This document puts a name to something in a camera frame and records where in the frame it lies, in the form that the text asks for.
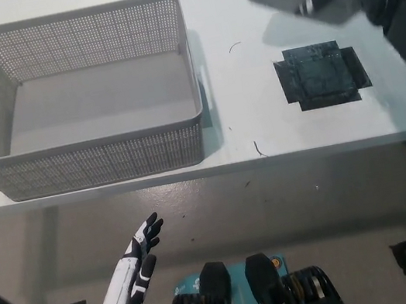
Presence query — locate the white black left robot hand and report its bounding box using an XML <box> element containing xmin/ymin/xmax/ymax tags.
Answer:
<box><xmin>77</xmin><ymin>210</ymin><xmax>180</xmax><ymax>304</ymax></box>

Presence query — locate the black ribbed robot body block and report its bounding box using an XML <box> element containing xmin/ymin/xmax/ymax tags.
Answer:
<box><xmin>163</xmin><ymin>258</ymin><xmax>237</xmax><ymax>304</ymax></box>
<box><xmin>242</xmin><ymin>240</ymin><xmax>349</xmax><ymax>304</ymax></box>

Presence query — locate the black tape marker on table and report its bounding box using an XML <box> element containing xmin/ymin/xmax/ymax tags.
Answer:
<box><xmin>270</xmin><ymin>35</ymin><xmax>376</xmax><ymax>116</ymax></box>

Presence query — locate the large grey perforated plastic basket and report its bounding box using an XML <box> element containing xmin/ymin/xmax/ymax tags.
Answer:
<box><xmin>0</xmin><ymin>0</ymin><xmax>224</xmax><ymax>206</ymax></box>

